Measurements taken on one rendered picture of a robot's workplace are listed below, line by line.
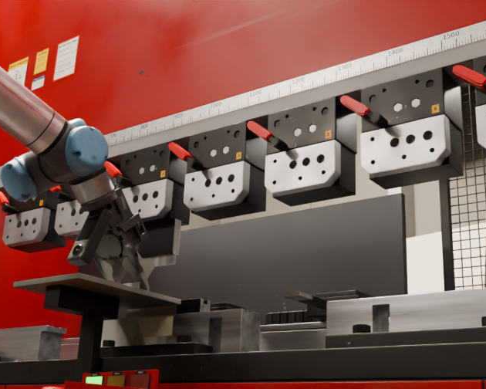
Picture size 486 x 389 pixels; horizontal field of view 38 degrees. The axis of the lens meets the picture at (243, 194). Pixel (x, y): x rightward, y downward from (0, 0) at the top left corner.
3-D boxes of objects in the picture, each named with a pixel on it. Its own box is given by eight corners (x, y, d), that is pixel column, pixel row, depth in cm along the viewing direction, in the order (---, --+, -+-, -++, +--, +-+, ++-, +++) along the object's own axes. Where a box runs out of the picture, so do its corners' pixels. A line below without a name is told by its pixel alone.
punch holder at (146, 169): (113, 224, 155) (120, 153, 160) (140, 233, 161) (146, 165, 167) (163, 214, 146) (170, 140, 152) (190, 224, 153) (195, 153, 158)
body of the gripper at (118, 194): (151, 238, 142) (127, 184, 139) (125, 259, 135) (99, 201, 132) (123, 243, 146) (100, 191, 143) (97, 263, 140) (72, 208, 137)
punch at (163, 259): (136, 268, 152) (140, 224, 155) (143, 269, 153) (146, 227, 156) (171, 262, 146) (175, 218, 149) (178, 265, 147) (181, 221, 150)
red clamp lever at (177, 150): (169, 139, 146) (195, 160, 140) (182, 145, 149) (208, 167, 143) (164, 146, 146) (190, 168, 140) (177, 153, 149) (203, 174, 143)
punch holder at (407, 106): (360, 175, 121) (359, 88, 126) (383, 190, 127) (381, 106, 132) (446, 159, 112) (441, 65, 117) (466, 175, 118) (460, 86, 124)
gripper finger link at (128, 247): (148, 267, 137) (123, 229, 136) (143, 271, 135) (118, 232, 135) (133, 275, 140) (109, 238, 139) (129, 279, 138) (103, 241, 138)
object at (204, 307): (126, 319, 148) (126, 305, 149) (136, 322, 151) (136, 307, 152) (199, 313, 137) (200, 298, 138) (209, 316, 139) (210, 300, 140)
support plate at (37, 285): (12, 287, 131) (13, 282, 131) (116, 310, 150) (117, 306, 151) (78, 278, 120) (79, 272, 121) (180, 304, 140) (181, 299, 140)
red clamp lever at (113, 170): (102, 157, 157) (123, 178, 151) (115, 163, 160) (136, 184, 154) (97, 164, 158) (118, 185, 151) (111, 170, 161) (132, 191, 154)
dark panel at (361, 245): (75, 380, 227) (90, 246, 241) (79, 380, 229) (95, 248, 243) (406, 374, 162) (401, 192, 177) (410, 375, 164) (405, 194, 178)
